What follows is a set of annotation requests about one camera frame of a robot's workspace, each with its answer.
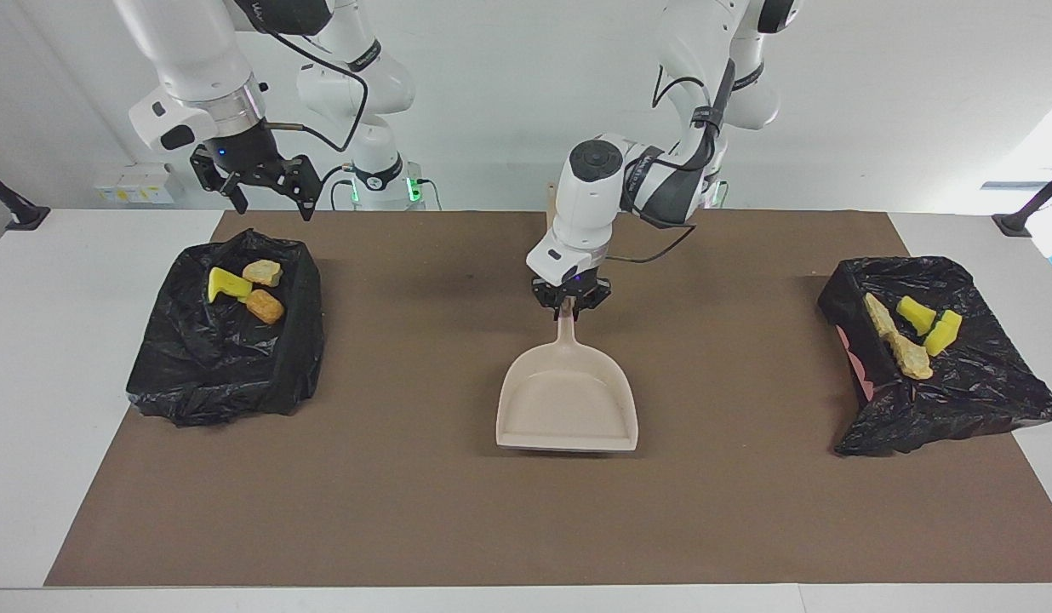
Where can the beige brush with black bristles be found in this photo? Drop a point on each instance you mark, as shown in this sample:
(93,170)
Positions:
(550,209)

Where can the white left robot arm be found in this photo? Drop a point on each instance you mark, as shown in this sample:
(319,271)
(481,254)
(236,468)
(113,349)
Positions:
(586,204)

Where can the pale beige foam chunk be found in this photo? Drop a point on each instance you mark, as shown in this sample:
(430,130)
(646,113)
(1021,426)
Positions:
(913,362)

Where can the brown paper table mat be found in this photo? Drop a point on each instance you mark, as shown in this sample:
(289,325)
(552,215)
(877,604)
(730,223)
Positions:
(407,511)

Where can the pale crinkled foam piece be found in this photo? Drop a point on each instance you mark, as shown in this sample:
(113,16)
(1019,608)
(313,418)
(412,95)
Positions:
(262,272)

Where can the white wall socket box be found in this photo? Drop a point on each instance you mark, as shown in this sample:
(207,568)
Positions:
(134,183)

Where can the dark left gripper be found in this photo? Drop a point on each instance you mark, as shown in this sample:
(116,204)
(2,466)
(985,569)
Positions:
(590,291)

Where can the orange striped foam piece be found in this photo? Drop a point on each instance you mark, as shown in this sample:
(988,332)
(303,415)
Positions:
(879,315)

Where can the black trash bag on pink bin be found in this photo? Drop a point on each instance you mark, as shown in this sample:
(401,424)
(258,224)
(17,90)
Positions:
(977,392)

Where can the black trash bag bin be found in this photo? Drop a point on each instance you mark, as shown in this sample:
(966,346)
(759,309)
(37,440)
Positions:
(202,366)

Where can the pink bin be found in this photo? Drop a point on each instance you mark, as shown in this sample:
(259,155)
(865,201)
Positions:
(858,366)

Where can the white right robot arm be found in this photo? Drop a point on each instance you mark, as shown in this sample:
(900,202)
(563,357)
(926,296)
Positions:
(194,60)

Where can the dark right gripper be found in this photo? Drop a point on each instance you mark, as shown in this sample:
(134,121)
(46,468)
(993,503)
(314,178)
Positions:
(245,157)

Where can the brown bread roll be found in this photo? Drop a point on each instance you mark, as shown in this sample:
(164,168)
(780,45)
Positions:
(265,306)

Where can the beige plastic dustpan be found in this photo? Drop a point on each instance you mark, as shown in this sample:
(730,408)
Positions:
(568,400)

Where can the yellow sponge piece green backing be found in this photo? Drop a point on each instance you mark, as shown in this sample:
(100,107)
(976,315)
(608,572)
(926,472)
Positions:
(224,283)

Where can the small yellow sponge piece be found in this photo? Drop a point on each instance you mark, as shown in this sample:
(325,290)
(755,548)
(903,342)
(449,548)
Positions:
(916,313)

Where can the black camera stand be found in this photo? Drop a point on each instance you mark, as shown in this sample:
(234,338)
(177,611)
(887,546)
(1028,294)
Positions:
(1024,217)
(15,209)

